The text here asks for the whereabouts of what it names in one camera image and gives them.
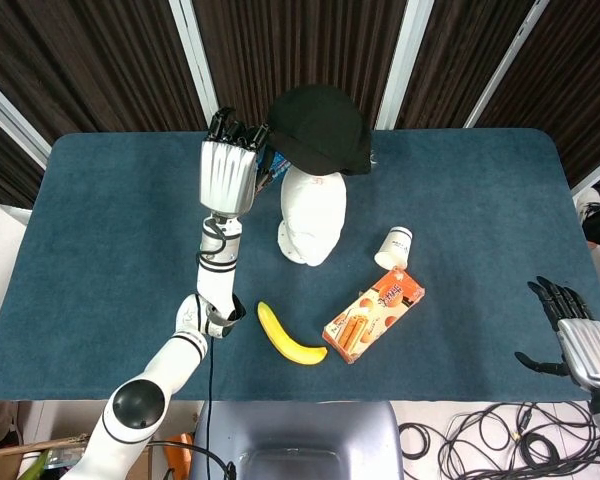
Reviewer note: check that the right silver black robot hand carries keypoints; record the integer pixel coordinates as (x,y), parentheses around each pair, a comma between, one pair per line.
(592,355)

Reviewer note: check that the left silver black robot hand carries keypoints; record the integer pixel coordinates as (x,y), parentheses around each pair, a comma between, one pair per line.
(227,175)

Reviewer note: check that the black baseball cap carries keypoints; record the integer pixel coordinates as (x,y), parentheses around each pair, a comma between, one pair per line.
(320,125)

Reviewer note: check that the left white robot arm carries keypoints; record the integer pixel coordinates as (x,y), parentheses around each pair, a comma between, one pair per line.
(215,285)

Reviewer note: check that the white mannequin head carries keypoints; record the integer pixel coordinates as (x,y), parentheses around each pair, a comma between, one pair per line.
(311,215)

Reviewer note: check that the blue table mat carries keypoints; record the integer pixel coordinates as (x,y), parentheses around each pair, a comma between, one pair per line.
(105,250)

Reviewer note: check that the clear plastic bottle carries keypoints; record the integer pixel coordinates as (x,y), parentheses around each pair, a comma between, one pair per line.
(374,159)

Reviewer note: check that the dark brown pleated curtain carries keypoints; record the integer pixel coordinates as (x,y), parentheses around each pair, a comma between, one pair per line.
(105,60)
(455,60)
(0,160)
(300,40)
(580,75)

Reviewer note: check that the yellow banana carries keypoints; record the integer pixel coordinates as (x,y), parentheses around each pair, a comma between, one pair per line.
(282,337)

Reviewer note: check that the white paper cup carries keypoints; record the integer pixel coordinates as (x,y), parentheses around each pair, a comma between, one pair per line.
(394,250)

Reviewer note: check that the orange biscuit box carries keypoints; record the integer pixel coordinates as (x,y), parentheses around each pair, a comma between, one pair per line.
(372,315)

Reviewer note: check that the grey robot torso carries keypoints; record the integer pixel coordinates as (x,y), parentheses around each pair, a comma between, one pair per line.
(300,440)

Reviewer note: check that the orange bag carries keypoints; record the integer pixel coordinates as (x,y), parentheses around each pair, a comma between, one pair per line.
(177,452)

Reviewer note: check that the green plastic item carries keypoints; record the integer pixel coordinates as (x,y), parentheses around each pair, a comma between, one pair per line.
(35,465)

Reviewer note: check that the white partition post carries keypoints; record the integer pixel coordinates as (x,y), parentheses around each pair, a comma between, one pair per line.
(196,65)
(10,120)
(400,65)
(505,65)

